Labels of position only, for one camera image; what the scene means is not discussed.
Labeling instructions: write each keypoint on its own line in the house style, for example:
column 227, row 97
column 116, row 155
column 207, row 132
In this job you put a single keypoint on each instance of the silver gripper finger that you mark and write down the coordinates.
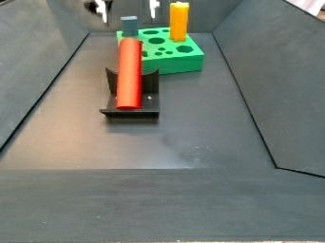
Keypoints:
column 155, row 4
column 102, row 9

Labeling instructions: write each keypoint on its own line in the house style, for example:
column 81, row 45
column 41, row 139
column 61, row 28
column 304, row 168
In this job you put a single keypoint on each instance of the red cylinder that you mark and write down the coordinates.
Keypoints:
column 129, row 74

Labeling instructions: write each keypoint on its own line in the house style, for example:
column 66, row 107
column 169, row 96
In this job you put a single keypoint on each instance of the green foam shape board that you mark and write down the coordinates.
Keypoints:
column 152, row 51

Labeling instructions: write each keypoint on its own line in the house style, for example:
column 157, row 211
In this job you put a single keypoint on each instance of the grey-blue rectangular block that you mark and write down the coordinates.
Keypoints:
column 129, row 26

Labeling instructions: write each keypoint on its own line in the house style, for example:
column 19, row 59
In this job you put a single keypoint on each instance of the black curved cradle stand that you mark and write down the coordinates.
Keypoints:
column 151, row 101

